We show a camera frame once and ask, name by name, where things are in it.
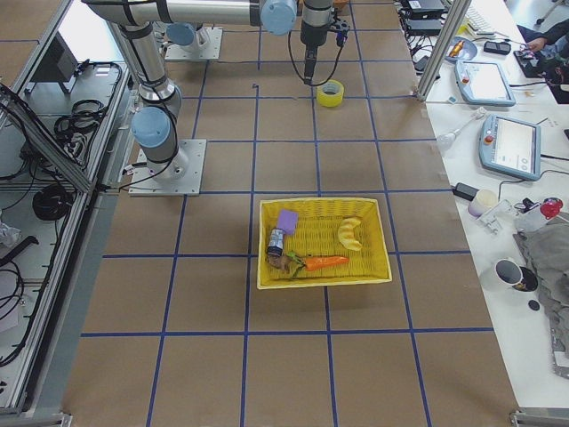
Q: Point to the grey cloth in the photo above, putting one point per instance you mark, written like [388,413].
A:
[546,254]

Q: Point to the small black adapter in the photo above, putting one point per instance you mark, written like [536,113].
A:
[464,191]

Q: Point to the orange toy carrot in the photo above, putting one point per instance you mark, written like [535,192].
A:
[317,263]

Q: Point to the yellow tape roll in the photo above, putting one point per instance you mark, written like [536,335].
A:
[330,94]

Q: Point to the yellow plastic basket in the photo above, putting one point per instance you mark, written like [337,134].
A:
[316,235]

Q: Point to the red round object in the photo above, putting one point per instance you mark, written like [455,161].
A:
[550,207]

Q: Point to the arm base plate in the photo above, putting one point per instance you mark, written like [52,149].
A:
[205,46]
[182,177]

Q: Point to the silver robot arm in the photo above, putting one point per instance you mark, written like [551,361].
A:
[154,126]
[184,33]

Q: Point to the lower teach pendant tablet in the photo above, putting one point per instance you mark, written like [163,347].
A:
[511,146]

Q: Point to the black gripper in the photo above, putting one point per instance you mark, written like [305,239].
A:
[312,36]

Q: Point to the upper teach pendant tablet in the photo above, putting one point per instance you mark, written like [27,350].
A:
[483,83]

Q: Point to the blue plate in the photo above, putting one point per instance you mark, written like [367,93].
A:
[469,51]

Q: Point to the white paper cup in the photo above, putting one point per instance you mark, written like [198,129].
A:
[483,201]

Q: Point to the brass cylinder tool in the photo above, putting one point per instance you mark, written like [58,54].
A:
[456,49]

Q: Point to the aluminium frame post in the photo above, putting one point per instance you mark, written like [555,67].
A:
[453,21]

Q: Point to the toy croissant bread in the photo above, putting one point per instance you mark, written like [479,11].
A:
[347,236]

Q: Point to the teach pendant tablet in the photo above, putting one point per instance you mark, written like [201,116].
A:
[511,146]
[483,83]

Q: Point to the white light bulb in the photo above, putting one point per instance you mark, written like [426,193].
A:
[446,140]

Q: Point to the purple foam block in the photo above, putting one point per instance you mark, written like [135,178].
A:
[287,221]

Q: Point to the brown toy figure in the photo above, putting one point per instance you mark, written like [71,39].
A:
[284,263]

